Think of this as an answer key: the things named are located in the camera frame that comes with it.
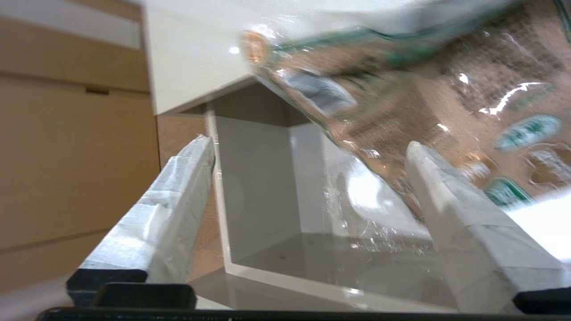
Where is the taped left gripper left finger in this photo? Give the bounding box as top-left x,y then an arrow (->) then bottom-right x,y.
66,135 -> 217,307

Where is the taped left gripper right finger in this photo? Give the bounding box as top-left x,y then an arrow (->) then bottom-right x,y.
404,140 -> 571,315

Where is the green label snack bag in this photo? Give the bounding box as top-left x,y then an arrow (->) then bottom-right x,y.
239,0 -> 571,223

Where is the cream white drawer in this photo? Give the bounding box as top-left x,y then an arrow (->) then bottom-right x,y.
196,80 -> 571,315

